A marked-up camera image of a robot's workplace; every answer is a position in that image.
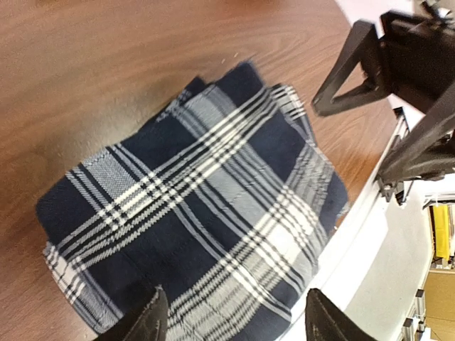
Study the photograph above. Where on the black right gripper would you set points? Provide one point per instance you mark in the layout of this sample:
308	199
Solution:
413	60

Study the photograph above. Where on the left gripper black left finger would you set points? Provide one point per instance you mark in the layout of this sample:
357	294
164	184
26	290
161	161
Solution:
147	322

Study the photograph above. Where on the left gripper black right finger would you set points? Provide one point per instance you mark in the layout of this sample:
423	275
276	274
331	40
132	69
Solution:
325	321

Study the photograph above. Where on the black white plaid shirt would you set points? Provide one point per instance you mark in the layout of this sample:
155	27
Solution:
223	200

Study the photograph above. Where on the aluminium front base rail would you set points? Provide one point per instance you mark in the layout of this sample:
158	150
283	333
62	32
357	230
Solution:
380	257

